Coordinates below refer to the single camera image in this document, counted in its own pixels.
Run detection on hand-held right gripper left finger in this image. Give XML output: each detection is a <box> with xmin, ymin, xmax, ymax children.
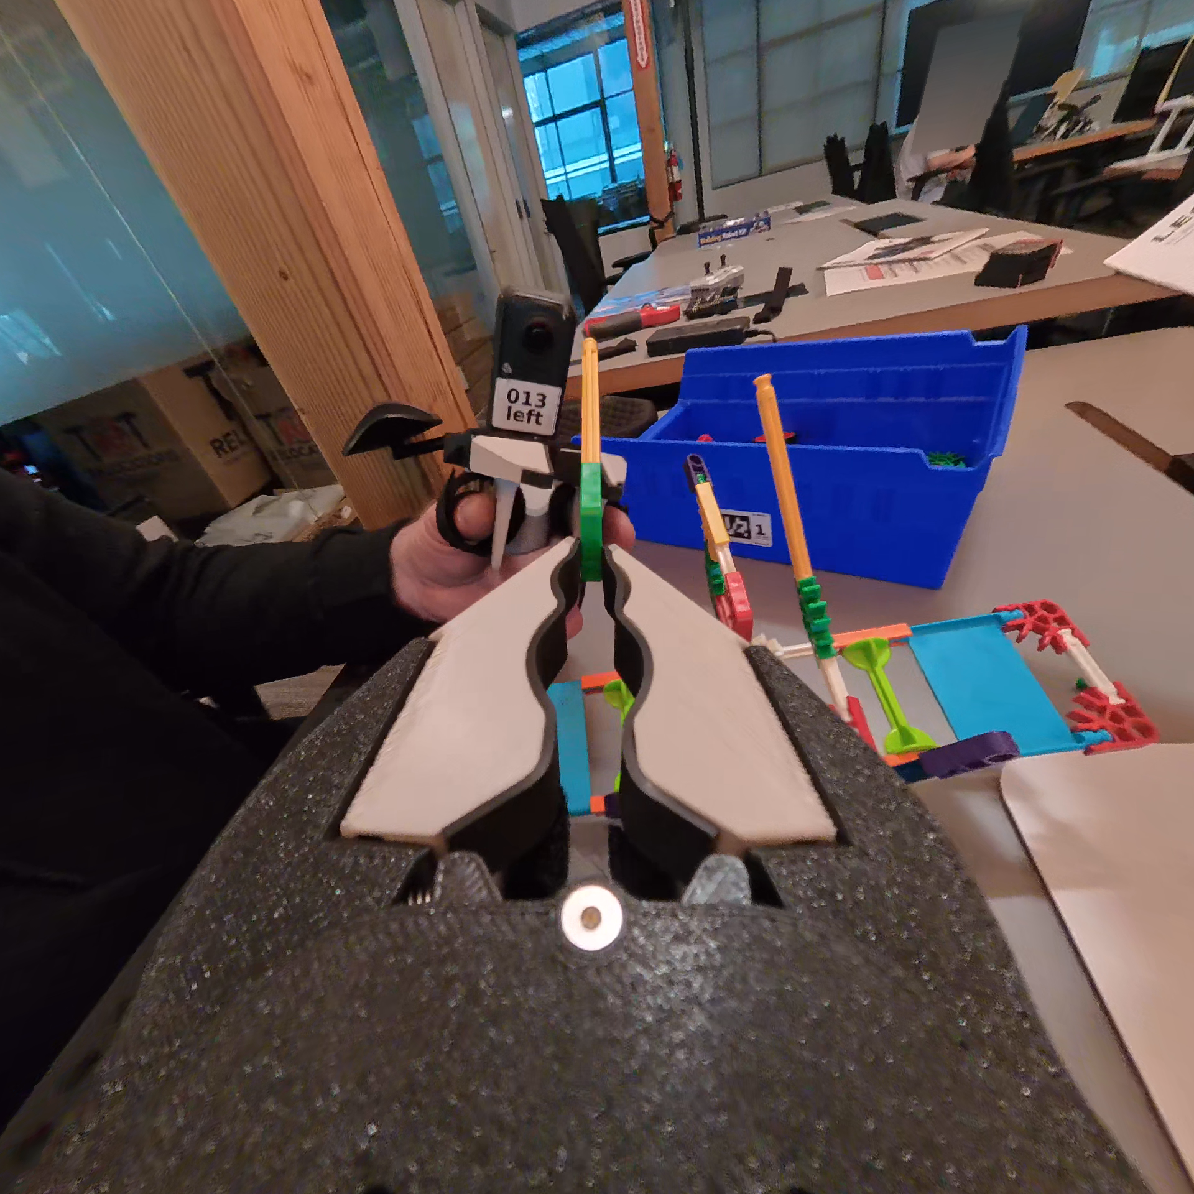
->
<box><xmin>338</xmin><ymin>539</ymin><xmax>580</xmax><ymax>903</ymax></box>

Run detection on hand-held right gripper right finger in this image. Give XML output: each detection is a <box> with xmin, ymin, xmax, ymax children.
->
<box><xmin>602</xmin><ymin>546</ymin><xmax>840</xmax><ymax>903</ymax></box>

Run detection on green fan connector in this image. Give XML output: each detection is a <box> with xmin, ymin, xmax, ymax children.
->
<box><xmin>577</xmin><ymin>462</ymin><xmax>610</xmax><ymax>583</ymax></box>

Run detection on yellow plastic rod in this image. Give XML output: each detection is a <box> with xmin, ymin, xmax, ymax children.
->
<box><xmin>752</xmin><ymin>372</ymin><xmax>816</xmax><ymax>584</ymax></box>
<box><xmin>578</xmin><ymin>338</ymin><xmax>602</xmax><ymax>466</ymax></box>

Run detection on colourful construction toy plane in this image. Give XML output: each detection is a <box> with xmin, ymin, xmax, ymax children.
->
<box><xmin>546</xmin><ymin>453</ymin><xmax>1160</xmax><ymax>819</ymax></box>

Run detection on person's left forearm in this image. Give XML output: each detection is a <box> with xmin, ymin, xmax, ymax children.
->
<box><xmin>0</xmin><ymin>470</ymin><xmax>412</xmax><ymax>682</ymax></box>

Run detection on person's left hand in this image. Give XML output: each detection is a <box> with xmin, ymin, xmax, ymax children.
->
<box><xmin>389</xmin><ymin>492</ymin><xmax>637</xmax><ymax>635</ymax></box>

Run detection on black office chair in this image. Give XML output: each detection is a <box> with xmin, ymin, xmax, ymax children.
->
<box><xmin>541</xmin><ymin>196</ymin><xmax>654</xmax><ymax>318</ymax></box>

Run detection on black power strip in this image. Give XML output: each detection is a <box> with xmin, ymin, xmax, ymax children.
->
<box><xmin>645</xmin><ymin>317</ymin><xmax>753</xmax><ymax>358</ymax></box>

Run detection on small toy vehicle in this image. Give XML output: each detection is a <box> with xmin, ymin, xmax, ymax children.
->
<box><xmin>685</xmin><ymin>263</ymin><xmax>747</xmax><ymax>315</ymax></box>

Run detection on cardboard box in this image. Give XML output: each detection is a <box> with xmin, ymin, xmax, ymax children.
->
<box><xmin>139</xmin><ymin>342</ymin><xmax>338</xmax><ymax>493</ymax></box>
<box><xmin>37</xmin><ymin>378</ymin><xmax>246</xmax><ymax>522</ymax></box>

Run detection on blue plastic bin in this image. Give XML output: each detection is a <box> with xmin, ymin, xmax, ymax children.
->
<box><xmin>597</xmin><ymin>324</ymin><xmax>1029</xmax><ymax>591</ymax></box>

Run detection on wooden pillar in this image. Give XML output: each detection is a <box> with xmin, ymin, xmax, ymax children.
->
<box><xmin>55</xmin><ymin>0</ymin><xmax>479</xmax><ymax>532</ymax></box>

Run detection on paper sheets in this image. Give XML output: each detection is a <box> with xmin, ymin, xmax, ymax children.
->
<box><xmin>818</xmin><ymin>229</ymin><xmax>992</xmax><ymax>298</ymax></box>

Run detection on wooden background table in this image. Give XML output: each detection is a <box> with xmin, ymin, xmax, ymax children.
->
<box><xmin>567</xmin><ymin>193</ymin><xmax>1194</xmax><ymax>401</ymax></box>

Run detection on wooden and white book stand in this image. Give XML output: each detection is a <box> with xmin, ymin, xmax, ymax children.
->
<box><xmin>998</xmin><ymin>753</ymin><xmax>1194</xmax><ymax>1178</ymax></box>

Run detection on small black box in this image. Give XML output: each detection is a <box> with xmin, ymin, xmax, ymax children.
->
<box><xmin>973</xmin><ymin>237</ymin><xmax>1066</xmax><ymax>288</ymax></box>

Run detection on printed instruction sheet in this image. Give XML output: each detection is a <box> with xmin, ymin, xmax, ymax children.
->
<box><xmin>1103</xmin><ymin>193</ymin><xmax>1194</xmax><ymax>296</ymax></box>

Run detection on red-handled tool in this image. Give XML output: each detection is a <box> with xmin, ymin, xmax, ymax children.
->
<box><xmin>583</xmin><ymin>303</ymin><xmax>682</xmax><ymax>341</ymax></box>

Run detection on black strap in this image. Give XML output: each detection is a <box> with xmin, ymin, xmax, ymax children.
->
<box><xmin>740</xmin><ymin>267</ymin><xmax>809</xmax><ymax>325</ymax></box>

